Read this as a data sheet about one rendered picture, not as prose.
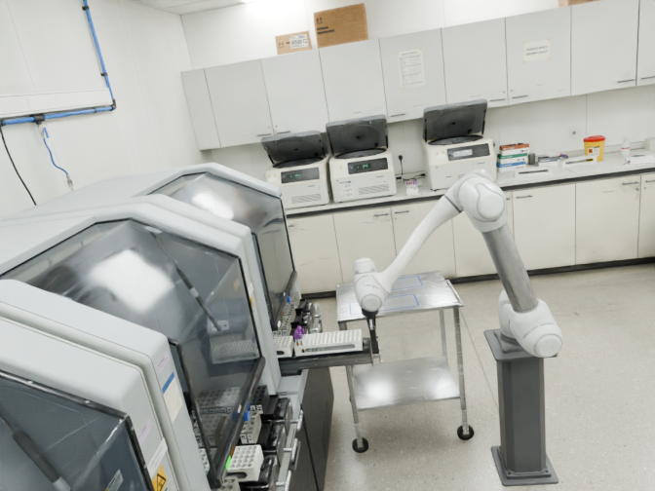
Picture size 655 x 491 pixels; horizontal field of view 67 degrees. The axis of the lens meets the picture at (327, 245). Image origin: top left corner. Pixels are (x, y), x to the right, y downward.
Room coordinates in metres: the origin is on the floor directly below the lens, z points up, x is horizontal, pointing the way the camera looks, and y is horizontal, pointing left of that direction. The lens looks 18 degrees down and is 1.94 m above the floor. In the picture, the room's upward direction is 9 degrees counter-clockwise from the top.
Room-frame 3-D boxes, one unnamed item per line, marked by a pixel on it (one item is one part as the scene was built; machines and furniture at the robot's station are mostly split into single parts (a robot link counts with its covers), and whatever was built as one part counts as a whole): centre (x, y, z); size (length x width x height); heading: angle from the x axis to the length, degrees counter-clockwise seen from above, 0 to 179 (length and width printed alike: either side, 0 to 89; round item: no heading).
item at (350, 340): (1.97, 0.06, 0.83); 0.30 x 0.10 x 0.06; 82
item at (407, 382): (2.42, -0.30, 0.41); 0.67 x 0.46 x 0.82; 87
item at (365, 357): (1.99, 0.20, 0.78); 0.73 x 0.14 x 0.09; 82
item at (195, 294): (1.40, 0.60, 1.28); 0.61 x 0.51 x 0.63; 172
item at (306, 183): (4.60, 0.15, 1.22); 0.62 x 0.56 x 0.64; 170
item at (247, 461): (1.31, 0.47, 0.83); 0.30 x 0.10 x 0.06; 82
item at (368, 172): (4.53, -0.43, 1.24); 0.62 x 0.56 x 0.69; 173
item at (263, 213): (2.26, 0.48, 1.28); 0.61 x 0.51 x 0.63; 172
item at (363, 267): (1.93, -0.14, 1.14); 0.13 x 0.11 x 0.16; 178
